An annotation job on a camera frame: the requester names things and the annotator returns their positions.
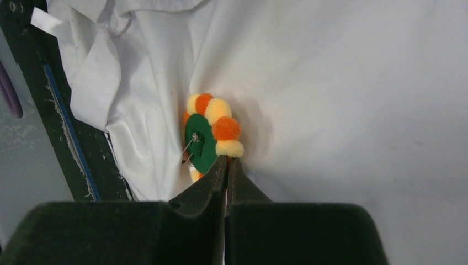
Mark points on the white button shirt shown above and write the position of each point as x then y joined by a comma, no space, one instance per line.
339,101

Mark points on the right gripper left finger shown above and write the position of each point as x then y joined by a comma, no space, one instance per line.
183,230

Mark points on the orange yellow flower brooch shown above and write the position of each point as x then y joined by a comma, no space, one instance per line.
210,131

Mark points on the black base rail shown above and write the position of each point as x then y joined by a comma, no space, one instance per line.
82,151

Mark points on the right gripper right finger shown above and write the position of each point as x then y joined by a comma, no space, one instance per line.
260,231

